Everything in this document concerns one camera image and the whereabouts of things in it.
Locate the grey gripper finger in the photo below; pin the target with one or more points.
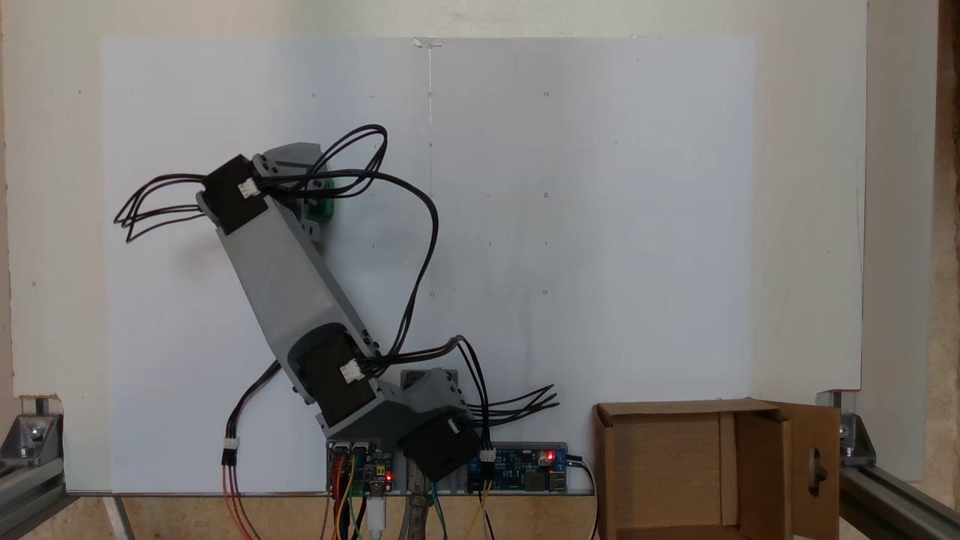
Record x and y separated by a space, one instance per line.
316 234
307 159

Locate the green dice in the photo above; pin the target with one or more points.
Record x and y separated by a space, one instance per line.
324 206

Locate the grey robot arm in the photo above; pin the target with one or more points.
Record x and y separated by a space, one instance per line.
277 277

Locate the clear tape piece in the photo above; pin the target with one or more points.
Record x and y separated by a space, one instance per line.
429 43

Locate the controller circuit board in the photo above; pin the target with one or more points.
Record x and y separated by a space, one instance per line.
360 469

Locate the metal table clamp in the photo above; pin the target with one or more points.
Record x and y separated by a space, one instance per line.
415 521

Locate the blue circuit board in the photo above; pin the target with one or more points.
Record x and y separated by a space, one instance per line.
517 465

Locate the brown cardboard box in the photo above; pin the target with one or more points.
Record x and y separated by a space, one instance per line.
675 480

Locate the metal corner bracket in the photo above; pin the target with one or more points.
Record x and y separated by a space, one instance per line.
30 439
855 439

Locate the aluminium frame post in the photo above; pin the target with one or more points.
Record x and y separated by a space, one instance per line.
30 495
900 506

